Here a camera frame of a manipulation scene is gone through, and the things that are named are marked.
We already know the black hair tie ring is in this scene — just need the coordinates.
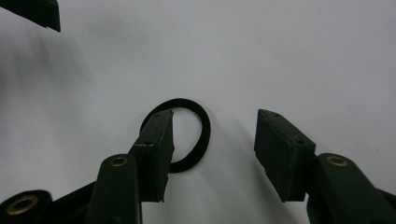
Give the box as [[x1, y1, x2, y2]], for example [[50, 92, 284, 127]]
[[138, 97, 212, 175]]

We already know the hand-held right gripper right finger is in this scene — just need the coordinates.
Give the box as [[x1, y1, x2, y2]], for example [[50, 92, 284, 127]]
[[253, 108, 396, 224]]

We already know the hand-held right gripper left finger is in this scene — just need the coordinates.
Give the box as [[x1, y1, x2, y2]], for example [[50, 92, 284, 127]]
[[84, 108, 176, 224]]

